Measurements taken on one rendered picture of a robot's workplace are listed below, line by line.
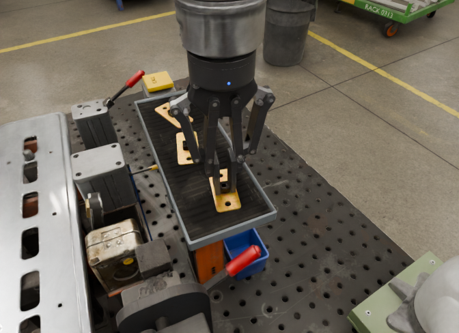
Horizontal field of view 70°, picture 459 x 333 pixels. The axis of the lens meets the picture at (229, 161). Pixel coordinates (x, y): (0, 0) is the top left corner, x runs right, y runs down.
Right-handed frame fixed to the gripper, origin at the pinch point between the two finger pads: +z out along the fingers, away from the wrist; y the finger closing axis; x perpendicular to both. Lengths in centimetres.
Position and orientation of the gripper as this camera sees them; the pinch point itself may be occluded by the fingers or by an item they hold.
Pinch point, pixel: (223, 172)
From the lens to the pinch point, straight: 49.4
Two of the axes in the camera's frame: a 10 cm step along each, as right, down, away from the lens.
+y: -9.8, 1.5, -1.5
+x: 2.1, 6.9, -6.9
